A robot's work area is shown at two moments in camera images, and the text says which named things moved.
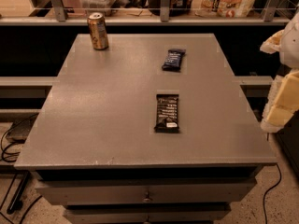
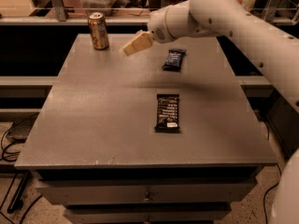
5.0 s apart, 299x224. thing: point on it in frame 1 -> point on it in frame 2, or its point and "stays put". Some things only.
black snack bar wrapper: x=167 y=117 stays put
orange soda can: x=98 y=31 stays put
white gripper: x=291 y=46 -> x=158 y=26
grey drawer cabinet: x=94 y=150 stays put
